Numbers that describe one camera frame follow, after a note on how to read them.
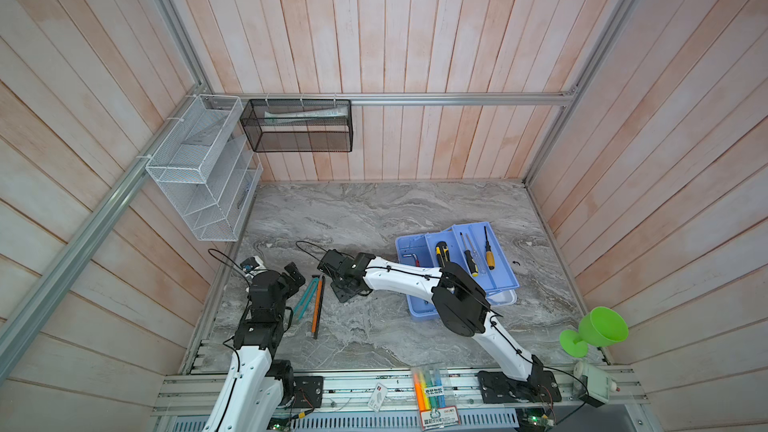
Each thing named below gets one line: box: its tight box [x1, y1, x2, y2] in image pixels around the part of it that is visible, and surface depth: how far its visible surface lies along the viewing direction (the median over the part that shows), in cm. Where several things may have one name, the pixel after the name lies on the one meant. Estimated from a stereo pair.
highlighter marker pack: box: [412, 366, 460, 431], surface depth 73 cm
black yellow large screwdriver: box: [435, 241, 450, 268], surface depth 92 cm
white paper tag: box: [367, 382, 388, 413], surface depth 73 cm
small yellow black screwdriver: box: [484, 226, 495, 270], surface depth 87 cm
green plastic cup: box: [559, 306, 629, 358], surface depth 71 cm
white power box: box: [573, 361, 618, 408], surface depth 72 cm
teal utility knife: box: [294, 275, 320, 319], surface depth 90 cm
